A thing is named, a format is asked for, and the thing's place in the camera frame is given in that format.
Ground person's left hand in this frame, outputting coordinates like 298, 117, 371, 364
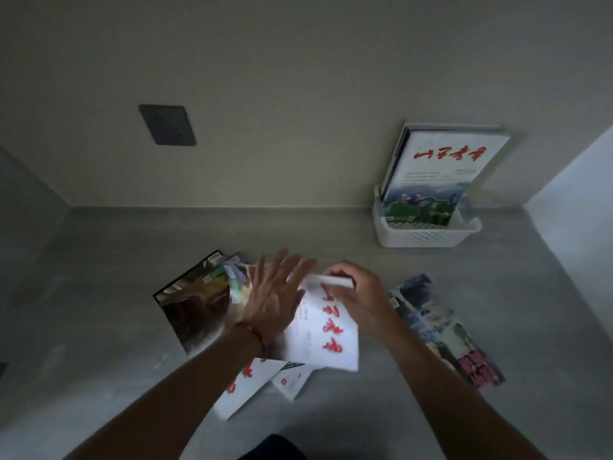
234, 249, 318, 349

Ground person's right hand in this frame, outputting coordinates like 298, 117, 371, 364
323, 262, 399, 340

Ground white magazine with red calligraphy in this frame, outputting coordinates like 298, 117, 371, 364
282, 274, 360, 372
213, 358, 288, 421

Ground person's left forearm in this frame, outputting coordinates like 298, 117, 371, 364
62, 326, 265, 460

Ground person's right forearm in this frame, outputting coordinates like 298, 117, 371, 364
381, 321, 548, 460

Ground green and white magazine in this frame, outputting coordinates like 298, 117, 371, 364
223, 255, 257, 309

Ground dark brown cover magazine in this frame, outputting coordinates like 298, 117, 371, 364
153, 250, 240, 358

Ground white perforated plastic basket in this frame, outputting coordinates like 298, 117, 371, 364
372, 186, 483, 249

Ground white magazine with red square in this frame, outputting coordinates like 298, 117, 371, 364
271, 362, 315, 402

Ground blue landscape photo magazine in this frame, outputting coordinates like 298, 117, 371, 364
387, 274, 506, 390

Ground white magazine with landscape picture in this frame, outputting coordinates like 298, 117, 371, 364
382, 130, 511, 229

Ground blue-edged magazine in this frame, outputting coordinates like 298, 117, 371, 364
381, 122, 504, 197

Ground person's dark clothing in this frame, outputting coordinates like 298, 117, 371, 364
238, 433, 308, 460

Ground red string bracelet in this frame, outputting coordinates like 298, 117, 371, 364
233, 322, 265, 349

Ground grey wall switch plate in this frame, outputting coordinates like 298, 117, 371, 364
138, 104, 197, 147

